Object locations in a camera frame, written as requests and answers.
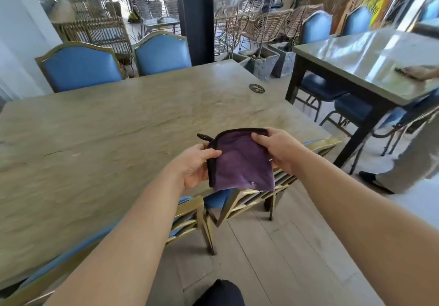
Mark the person's left hand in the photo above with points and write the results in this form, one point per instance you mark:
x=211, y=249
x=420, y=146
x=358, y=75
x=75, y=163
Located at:
x=193, y=168

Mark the person's right hand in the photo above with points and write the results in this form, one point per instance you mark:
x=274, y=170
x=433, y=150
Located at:
x=284, y=149

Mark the person's right thumb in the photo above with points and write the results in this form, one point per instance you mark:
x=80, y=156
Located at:
x=261, y=139

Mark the person's left thumb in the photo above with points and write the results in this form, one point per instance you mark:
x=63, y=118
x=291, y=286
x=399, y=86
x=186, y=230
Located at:
x=212, y=154

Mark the purple cleaning cloth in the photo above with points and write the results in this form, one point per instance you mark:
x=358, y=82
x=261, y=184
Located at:
x=241, y=160

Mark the person's right forearm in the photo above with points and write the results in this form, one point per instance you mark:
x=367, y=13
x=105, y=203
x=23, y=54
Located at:
x=360, y=220

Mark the person's left forearm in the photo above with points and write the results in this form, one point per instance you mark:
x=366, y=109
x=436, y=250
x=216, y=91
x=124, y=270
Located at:
x=130, y=233

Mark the black oval table badge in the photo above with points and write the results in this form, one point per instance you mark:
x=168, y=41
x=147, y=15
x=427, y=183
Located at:
x=256, y=88

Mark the grey stone planter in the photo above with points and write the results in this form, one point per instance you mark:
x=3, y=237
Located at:
x=284, y=59
x=259, y=61

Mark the wicker armchair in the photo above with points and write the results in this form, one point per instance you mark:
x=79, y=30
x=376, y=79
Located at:
x=269, y=26
x=303, y=17
x=236, y=17

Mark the blue chair with black legs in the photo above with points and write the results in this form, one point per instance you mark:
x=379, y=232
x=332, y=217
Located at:
x=408, y=110
x=316, y=27
x=356, y=21

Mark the grey table with black legs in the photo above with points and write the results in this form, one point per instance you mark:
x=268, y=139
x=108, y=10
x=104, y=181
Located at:
x=370, y=59

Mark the dark square pillar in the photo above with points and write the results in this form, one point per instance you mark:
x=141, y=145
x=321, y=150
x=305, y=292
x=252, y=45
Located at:
x=193, y=17

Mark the small outdoor glass table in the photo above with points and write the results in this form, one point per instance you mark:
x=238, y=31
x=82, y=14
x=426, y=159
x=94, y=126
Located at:
x=161, y=24

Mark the person's dark trouser knee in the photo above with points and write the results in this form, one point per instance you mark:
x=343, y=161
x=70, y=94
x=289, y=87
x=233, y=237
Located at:
x=221, y=293

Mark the brown cloth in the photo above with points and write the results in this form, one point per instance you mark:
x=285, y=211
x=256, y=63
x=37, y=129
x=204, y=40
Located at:
x=401, y=70

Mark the grey metal outdoor chair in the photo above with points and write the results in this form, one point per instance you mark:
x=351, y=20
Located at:
x=145, y=6

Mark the rattan bench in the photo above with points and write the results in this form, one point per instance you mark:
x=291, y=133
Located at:
x=96, y=35

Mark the blue chair with gold frame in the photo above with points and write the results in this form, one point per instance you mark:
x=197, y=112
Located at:
x=161, y=54
x=187, y=220
x=247, y=197
x=80, y=67

